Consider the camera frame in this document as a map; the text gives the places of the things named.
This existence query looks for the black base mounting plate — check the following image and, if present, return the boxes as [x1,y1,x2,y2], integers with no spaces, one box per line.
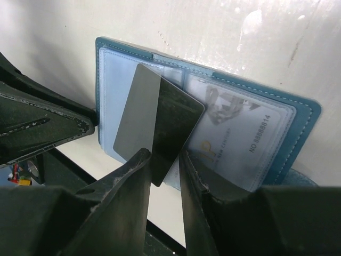
[27,149,186,255]

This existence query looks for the blue card holder wallet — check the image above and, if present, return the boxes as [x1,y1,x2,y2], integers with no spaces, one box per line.
[95,37,321,191]

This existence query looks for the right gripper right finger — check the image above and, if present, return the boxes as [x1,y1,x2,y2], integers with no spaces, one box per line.
[179,151,340,255]

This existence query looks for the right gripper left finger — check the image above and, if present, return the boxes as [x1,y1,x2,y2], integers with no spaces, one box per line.
[1,148,151,255]

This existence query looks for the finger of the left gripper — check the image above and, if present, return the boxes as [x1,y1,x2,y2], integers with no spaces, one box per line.
[1,55,96,167]

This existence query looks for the white credit card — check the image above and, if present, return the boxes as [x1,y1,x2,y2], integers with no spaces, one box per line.
[185,78,296,187]

